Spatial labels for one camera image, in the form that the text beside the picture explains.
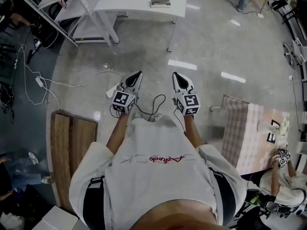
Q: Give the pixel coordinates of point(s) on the brown wooden board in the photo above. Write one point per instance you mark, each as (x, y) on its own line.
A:
(60, 152)

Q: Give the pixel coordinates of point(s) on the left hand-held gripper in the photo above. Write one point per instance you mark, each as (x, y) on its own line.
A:
(123, 102)

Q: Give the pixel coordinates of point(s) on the person's shoe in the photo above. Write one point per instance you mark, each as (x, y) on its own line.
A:
(158, 117)
(137, 116)

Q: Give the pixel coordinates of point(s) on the white flower bouquet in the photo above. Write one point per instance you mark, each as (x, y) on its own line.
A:
(283, 127)

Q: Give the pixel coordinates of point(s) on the beige glasses case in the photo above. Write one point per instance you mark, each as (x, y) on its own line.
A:
(160, 5)

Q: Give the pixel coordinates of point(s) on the black-framed eyeglasses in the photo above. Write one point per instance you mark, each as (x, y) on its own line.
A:
(160, 2)

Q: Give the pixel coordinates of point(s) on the person's left forearm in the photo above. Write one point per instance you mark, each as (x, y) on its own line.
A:
(117, 133)

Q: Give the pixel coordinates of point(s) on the white perforated metal shelf rack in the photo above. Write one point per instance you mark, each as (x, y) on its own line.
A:
(81, 1)

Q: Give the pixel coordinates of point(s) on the patterned cardboard box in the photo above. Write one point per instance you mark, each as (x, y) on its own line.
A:
(247, 133)

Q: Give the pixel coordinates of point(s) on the person's left shoe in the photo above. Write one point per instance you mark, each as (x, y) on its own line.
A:
(137, 116)

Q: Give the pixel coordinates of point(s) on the black picture frame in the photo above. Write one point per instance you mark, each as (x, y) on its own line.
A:
(272, 138)

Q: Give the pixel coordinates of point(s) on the white office chair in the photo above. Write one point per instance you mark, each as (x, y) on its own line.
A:
(296, 50)

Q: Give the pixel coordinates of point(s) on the person's right forearm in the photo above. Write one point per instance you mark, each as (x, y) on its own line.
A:
(193, 130)

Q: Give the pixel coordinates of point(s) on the person's right shoe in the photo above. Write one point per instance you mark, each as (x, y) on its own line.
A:
(158, 117)

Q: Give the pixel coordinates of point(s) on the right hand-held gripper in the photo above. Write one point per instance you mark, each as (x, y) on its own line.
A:
(189, 103)

